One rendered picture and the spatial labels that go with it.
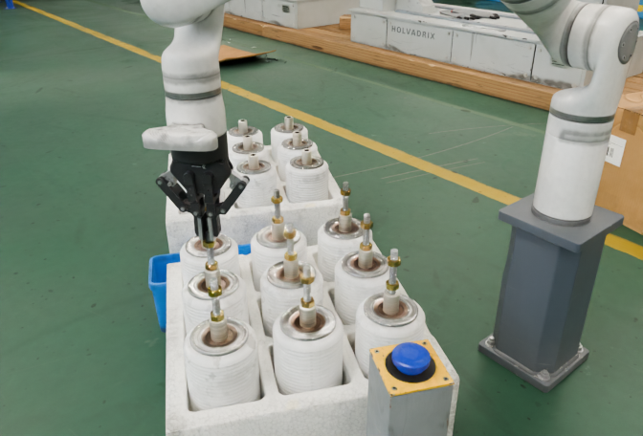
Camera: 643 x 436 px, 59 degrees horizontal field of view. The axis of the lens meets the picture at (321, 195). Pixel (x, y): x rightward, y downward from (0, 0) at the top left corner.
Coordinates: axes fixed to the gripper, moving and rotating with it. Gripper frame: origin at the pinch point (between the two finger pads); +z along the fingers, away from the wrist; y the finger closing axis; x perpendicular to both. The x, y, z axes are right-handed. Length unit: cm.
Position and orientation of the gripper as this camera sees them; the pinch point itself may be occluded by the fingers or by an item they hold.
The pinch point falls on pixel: (208, 226)
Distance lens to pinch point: 82.2
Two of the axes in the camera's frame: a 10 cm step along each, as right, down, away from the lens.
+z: 0.1, 9.0, 4.3
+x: -1.4, 4.3, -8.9
